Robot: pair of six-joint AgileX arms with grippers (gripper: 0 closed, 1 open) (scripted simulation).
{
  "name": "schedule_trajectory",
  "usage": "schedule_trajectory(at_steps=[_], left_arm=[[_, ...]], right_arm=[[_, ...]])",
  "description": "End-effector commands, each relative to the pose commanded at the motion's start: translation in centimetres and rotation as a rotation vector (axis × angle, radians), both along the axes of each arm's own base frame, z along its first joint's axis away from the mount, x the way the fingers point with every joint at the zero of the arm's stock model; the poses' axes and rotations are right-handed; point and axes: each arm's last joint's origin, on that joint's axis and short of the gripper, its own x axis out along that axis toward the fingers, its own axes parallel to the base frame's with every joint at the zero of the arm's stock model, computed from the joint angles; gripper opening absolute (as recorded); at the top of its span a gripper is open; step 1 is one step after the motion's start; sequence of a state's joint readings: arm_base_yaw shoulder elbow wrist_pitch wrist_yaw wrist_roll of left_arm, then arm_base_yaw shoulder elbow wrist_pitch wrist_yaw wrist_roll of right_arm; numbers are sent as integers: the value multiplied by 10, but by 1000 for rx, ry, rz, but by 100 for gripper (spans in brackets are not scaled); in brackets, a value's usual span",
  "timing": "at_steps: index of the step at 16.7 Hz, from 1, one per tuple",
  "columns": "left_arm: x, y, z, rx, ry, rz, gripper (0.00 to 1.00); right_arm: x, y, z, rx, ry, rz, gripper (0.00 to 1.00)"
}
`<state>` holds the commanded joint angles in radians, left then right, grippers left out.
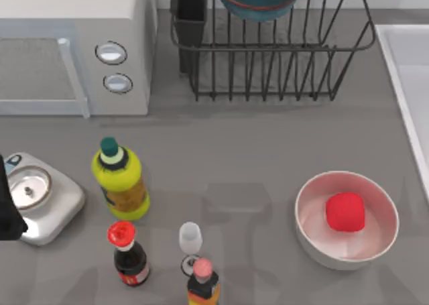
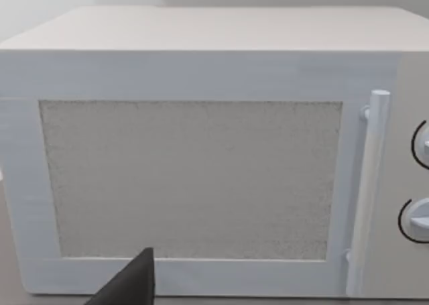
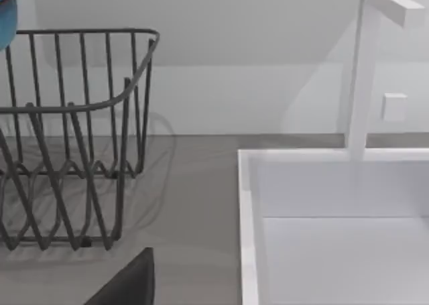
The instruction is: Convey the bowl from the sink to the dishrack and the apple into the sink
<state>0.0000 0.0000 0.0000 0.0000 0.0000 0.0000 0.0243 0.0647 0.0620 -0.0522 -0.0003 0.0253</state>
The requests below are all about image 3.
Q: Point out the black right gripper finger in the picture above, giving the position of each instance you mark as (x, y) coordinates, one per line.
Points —
(130, 281)

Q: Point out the white sink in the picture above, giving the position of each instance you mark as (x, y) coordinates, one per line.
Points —
(335, 244)

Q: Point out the blue cup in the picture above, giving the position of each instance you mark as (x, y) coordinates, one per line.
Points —
(6, 13)

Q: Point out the tall white tap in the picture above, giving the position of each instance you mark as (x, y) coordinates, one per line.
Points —
(360, 83)

